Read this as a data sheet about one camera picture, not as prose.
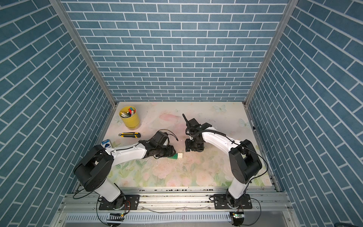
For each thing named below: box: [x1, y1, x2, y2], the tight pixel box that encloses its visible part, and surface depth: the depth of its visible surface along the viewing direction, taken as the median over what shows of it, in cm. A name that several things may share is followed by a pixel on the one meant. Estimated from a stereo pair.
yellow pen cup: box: [119, 105, 141, 131], surface depth 101 cm
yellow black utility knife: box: [118, 132, 142, 139], surface depth 101 cm
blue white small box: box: [101, 139, 113, 149], surface depth 97 cm
